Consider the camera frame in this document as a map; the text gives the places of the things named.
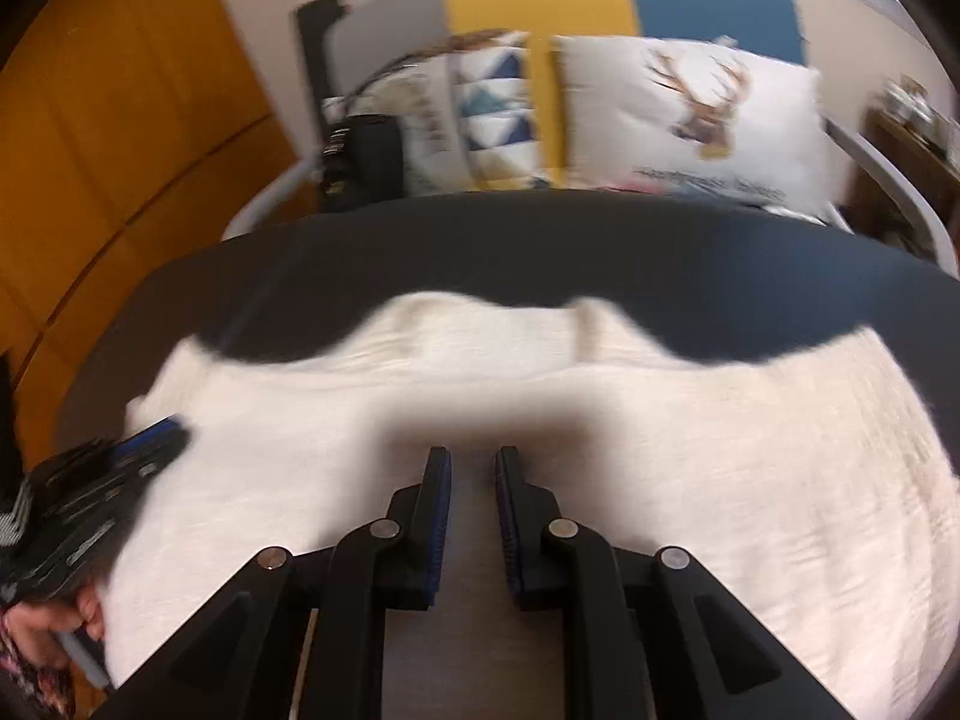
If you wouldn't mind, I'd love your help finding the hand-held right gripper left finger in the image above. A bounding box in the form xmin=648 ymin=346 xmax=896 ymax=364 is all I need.
xmin=90 ymin=446 xmax=454 ymax=720

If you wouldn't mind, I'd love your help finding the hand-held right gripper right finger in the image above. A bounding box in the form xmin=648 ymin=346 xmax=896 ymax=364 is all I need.
xmin=493 ymin=445 xmax=856 ymax=720

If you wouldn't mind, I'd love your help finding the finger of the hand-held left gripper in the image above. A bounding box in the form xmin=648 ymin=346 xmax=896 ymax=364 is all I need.
xmin=111 ymin=415 xmax=193 ymax=474

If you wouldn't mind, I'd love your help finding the white knit sweater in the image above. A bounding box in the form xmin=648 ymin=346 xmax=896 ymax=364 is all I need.
xmin=100 ymin=291 xmax=960 ymax=720

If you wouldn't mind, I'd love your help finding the person's left forearm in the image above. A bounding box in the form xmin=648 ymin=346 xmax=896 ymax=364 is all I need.
xmin=0 ymin=606 xmax=77 ymax=718

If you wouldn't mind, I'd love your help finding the person's left hand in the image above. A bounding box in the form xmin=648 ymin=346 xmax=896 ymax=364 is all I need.
xmin=13 ymin=587 xmax=107 ymax=666

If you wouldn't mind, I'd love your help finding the wooden wardrobe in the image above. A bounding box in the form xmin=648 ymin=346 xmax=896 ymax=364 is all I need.
xmin=0 ymin=0 xmax=317 ymax=470

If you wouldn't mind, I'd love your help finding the black handbag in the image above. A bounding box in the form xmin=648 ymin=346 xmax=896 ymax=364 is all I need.
xmin=319 ymin=112 xmax=407 ymax=216

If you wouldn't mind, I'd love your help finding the geometric print pillow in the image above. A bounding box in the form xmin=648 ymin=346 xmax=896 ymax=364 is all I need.
xmin=321 ymin=28 xmax=557 ymax=197

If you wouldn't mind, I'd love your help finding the deer print pillow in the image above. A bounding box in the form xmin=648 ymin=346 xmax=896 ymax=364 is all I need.
xmin=550 ymin=33 xmax=827 ymax=216

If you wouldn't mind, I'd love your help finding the wooden side table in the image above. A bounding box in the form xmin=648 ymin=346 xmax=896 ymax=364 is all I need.
xmin=861 ymin=107 xmax=960 ymax=257

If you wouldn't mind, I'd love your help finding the cluster of small jars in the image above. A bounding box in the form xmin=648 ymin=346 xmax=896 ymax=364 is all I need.
xmin=880 ymin=73 xmax=940 ymax=137

